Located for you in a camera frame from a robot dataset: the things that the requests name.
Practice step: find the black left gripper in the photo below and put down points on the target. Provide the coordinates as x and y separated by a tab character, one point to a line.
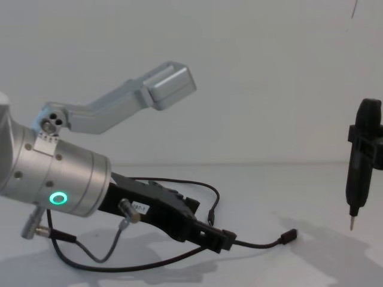
155	203

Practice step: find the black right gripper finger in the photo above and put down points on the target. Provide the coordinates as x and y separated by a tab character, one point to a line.
366	143

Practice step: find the white table cloth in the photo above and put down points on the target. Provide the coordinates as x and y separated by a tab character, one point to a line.
299	269

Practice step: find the black electric screwdriver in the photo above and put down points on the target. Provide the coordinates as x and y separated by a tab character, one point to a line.
359	185

